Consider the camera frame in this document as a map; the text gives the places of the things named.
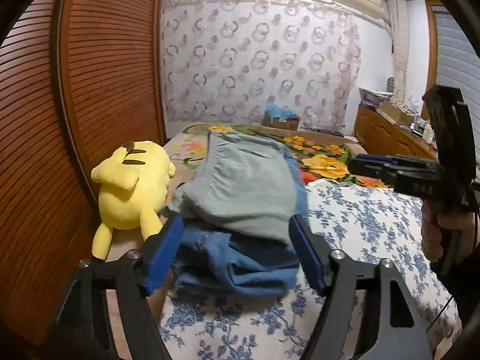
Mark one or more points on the wooden louvred wardrobe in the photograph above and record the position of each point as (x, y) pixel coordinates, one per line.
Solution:
(79, 78)

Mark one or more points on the blue floral white bedspread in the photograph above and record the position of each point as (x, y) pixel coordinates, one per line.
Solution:
(368, 225)

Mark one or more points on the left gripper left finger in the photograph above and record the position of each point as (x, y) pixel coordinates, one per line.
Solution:
(83, 328)

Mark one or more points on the grey window blind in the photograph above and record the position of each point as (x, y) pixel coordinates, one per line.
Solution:
(458, 65)

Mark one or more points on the open cardboard box on sideboard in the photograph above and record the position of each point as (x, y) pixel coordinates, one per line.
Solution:
(398, 112)

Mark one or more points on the grey shorts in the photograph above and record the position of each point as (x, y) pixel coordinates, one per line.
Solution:
(245, 184)

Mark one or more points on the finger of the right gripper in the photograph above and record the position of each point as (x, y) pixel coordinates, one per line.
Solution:
(377, 167)

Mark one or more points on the folded blue jeans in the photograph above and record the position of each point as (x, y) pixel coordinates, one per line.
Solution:
(214, 260)

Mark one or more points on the cardboard box with blue cloth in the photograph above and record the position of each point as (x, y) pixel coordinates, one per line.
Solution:
(278, 117)

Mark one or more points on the circle pattern sheer curtain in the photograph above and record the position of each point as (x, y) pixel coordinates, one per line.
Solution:
(232, 60)

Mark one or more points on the flower pattern brown blanket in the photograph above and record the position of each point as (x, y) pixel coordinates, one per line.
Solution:
(316, 157)

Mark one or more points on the person's right hand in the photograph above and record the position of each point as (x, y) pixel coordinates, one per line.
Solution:
(435, 226)

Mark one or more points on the long wooden sideboard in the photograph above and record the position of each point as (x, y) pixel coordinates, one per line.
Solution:
(378, 136)

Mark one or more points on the yellow Pikachu plush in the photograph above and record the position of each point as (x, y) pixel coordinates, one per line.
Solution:
(134, 184)

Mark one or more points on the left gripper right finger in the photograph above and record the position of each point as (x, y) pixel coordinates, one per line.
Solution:
(391, 326)

